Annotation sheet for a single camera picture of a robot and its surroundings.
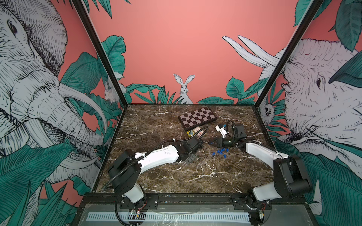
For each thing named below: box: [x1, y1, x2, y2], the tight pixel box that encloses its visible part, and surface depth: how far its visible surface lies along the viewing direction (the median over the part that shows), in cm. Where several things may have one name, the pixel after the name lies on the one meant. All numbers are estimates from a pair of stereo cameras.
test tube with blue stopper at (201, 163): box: [195, 152, 216, 169], surface depth 92 cm
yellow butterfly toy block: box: [186, 129, 196, 138], surface depth 103 cm
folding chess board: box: [178, 106, 218, 131], surface depth 110 cm
